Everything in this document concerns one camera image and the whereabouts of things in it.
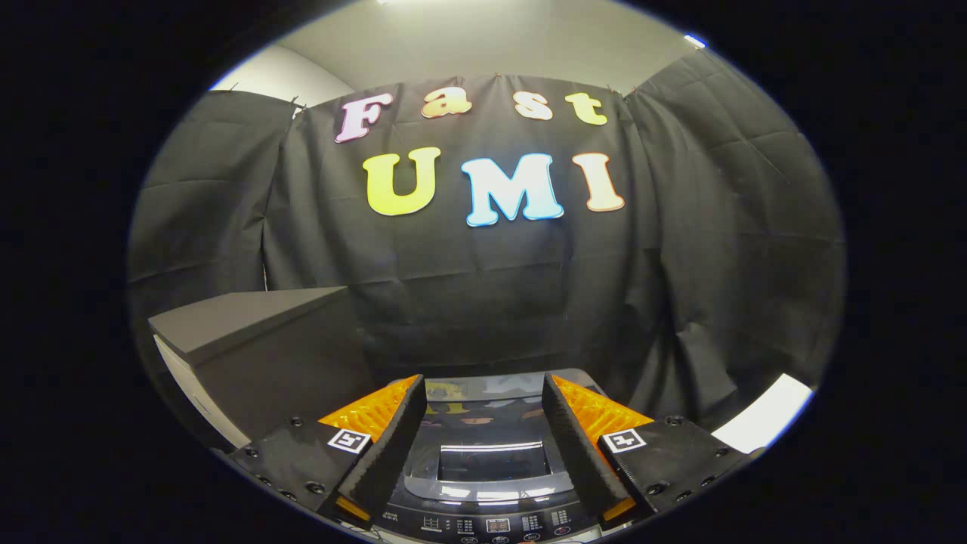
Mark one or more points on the grey cabinet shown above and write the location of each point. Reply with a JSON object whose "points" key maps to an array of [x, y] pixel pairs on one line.
{"points": [[264, 363]]}

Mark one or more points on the white flat sheet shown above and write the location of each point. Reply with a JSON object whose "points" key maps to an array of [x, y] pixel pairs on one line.
{"points": [[767, 415]]}

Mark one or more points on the ceiling light panel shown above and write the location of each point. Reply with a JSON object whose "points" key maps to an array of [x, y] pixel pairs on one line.
{"points": [[694, 41]]}

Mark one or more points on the black washing machine lid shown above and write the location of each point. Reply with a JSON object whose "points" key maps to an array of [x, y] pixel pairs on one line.
{"points": [[491, 415]]}

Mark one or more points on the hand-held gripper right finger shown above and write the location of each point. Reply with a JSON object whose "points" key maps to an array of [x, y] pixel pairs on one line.
{"points": [[578, 453]]}

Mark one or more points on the dark grey washing machine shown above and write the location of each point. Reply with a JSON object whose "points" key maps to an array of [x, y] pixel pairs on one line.
{"points": [[491, 525]]}

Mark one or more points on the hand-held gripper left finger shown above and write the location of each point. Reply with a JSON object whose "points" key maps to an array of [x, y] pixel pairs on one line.
{"points": [[389, 453]]}

